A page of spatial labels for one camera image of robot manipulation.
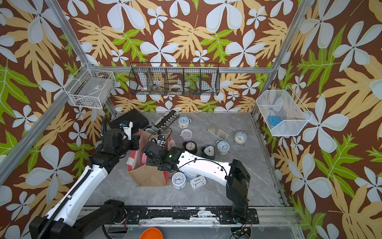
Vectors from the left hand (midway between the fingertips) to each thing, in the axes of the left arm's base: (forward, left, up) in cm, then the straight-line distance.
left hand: (139, 134), depth 79 cm
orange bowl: (-42, -10, -18) cm, 47 cm away
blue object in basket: (+7, -74, +4) cm, 74 cm away
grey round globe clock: (+10, -61, -16) cm, 64 cm away
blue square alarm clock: (-15, -28, -19) cm, 37 cm away
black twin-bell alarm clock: (+4, -28, -19) cm, 34 cm away
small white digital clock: (-18, -32, -21) cm, 43 cm away
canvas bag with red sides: (-16, -3, -17) cm, 23 cm away
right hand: (-12, -6, -4) cm, 14 cm away
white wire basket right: (+13, -81, +4) cm, 82 cm away
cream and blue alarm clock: (+26, -22, -20) cm, 40 cm away
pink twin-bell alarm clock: (-8, -1, -13) cm, 15 cm away
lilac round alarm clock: (+15, -25, -21) cm, 36 cm away
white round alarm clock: (-18, -21, -20) cm, 34 cm away
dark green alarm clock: (0, -39, -19) cm, 44 cm away
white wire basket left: (+24, +31, +12) cm, 41 cm away
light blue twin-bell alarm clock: (+4, -49, -19) cm, 53 cm away
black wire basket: (+41, -17, +8) cm, 45 cm away
